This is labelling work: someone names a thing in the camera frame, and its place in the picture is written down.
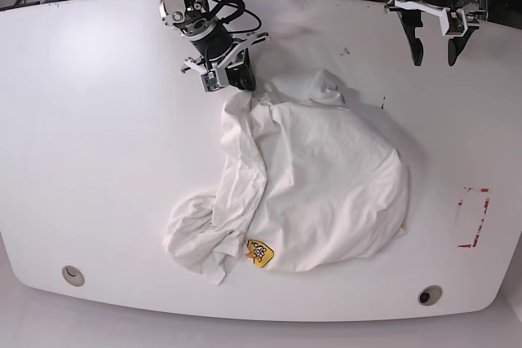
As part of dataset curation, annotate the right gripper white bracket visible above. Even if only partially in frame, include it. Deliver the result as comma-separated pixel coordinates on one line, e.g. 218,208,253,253
182,33,270,91

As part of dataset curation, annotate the white t-shirt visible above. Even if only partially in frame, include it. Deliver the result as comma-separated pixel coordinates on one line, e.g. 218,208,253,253
163,71,409,284

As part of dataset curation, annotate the left table grommet hole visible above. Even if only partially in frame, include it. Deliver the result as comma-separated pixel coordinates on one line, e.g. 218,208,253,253
62,266,85,287

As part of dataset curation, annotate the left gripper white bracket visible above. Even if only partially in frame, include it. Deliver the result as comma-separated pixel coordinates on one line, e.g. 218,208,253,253
386,0,487,66

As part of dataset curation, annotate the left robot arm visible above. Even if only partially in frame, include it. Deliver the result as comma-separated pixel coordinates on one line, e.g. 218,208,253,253
385,0,486,67

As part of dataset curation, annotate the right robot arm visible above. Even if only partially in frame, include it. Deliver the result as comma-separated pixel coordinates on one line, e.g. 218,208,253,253
160,0,269,92

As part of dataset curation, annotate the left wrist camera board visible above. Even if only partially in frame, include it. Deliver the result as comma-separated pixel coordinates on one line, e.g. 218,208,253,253
446,10,467,36

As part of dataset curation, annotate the table grommet hole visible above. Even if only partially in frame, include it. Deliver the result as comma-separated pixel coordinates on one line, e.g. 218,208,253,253
418,285,443,306
62,266,85,287

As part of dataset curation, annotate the red tape rectangle marking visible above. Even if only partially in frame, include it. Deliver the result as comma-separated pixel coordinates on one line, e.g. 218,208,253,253
453,187,491,249

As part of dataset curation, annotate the right table grommet hole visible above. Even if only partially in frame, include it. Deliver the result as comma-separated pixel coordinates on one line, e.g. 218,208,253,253
418,285,443,306

